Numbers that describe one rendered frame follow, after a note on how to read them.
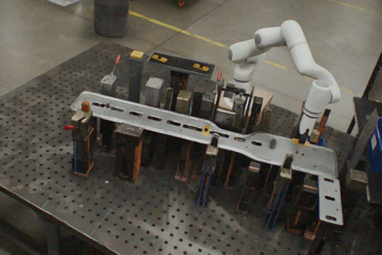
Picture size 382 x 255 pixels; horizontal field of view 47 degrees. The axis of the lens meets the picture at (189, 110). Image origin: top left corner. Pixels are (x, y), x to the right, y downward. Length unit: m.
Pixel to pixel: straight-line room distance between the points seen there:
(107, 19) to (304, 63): 3.38
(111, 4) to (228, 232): 3.41
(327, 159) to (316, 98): 0.40
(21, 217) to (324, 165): 1.95
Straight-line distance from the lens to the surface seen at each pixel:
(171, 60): 2.47
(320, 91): 2.01
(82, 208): 2.21
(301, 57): 2.10
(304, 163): 2.22
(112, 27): 5.17
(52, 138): 2.62
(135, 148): 2.15
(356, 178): 2.16
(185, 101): 2.30
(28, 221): 3.12
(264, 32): 2.29
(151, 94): 2.34
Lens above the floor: 2.36
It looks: 35 degrees down
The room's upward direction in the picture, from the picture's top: 9 degrees clockwise
